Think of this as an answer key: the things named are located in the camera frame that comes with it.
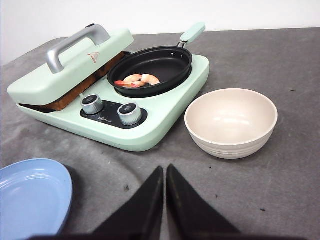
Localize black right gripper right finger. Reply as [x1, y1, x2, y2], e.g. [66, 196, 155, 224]
[165, 164, 241, 240]

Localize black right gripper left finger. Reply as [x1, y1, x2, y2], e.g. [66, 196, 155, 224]
[92, 166, 165, 240]

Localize cream ribbed bowl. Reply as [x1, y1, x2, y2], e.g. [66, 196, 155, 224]
[184, 88, 278, 160]

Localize pink shrimp pieces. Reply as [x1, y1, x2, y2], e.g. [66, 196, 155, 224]
[114, 73, 160, 88]

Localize breakfast maker hinged lid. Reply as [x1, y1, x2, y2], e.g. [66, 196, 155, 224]
[7, 24, 134, 106]

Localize mint green breakfast maker base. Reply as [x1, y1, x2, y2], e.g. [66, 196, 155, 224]
[17, 54, 210, 152]

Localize silver right control knob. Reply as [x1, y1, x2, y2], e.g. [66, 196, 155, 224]
[117, 102, 142, 126]

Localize silver control knob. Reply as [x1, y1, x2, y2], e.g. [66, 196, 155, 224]
[117, 102, 142, 126]
[81, 94, 104, 115]

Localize blue plastic plate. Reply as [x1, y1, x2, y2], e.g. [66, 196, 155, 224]
[0, 158, 73, 240]

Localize silver left control knob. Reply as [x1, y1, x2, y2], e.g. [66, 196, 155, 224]
[81, 94, 104, 115]

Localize black frying pan green handle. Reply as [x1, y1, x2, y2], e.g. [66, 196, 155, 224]
[107, 22, 206, 98]

